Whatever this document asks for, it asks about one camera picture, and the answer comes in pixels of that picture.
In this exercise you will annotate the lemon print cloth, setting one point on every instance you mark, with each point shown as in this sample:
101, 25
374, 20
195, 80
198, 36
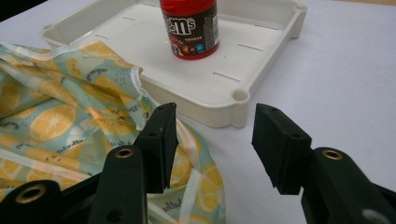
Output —
62, 118

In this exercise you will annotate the red candy bottle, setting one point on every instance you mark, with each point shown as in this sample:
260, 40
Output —
190, 28

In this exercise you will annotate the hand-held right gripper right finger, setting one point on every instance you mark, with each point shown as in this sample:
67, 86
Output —
280, 149

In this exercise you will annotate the white plastic tray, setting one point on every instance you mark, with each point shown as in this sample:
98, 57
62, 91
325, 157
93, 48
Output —
199, 77

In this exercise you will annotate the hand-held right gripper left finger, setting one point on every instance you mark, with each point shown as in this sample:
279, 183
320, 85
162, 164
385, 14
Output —
158, 149

